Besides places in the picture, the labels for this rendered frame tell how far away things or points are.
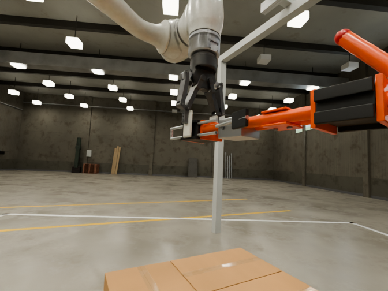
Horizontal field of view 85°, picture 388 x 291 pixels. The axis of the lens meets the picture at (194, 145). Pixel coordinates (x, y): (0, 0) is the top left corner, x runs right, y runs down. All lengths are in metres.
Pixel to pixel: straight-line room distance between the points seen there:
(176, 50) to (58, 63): 11.96
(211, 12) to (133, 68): 10.83
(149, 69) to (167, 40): 10.57
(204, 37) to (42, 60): 12.49
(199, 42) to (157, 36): 0.18
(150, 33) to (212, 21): 0.20
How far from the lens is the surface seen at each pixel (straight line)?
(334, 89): 0.35
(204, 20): 0.65
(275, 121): 0.41
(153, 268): 1.50
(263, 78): 11.96
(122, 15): 0.67
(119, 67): 11.59
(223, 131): 0.48
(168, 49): 0.75
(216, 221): 3.93
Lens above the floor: 1.18
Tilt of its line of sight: 5 degrees up
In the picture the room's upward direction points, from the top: 3 degrees clockwise
